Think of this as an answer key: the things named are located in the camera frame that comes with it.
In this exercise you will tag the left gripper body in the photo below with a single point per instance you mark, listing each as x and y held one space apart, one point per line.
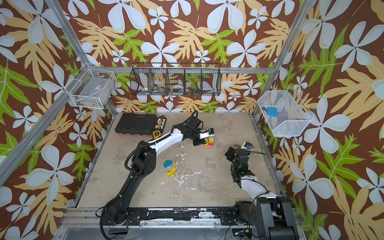
195 137

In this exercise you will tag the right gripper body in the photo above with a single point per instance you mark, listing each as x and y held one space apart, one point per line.
231 153

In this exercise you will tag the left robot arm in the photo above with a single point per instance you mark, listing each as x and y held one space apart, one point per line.
142 161

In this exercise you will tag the teal wood block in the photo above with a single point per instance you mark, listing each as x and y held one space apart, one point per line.
168 164

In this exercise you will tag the yellow arch block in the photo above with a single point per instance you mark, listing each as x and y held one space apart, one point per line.
171 171

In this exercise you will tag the yellow tape measure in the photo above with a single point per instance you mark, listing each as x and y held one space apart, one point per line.
157 134

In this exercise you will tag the blue object in basket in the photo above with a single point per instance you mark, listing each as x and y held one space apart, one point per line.
270 111

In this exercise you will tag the black tool case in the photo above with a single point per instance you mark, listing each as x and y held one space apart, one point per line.
136 124

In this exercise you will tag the electronics board with led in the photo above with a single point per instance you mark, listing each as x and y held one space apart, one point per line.
241 234

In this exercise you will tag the white mesh basket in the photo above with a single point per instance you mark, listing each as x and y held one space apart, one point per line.
294 115

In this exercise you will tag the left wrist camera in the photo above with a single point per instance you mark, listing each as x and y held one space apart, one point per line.
206 133

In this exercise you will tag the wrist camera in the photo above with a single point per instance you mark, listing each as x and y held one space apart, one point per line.
247 146
206 133

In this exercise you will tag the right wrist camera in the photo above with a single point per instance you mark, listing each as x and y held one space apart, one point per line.
247 146

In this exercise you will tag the black wire basket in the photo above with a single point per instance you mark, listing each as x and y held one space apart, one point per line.
178 79

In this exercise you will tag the white wire basket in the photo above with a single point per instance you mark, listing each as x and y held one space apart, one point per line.
91 87

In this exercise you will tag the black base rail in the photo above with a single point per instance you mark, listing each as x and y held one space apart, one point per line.
137 216

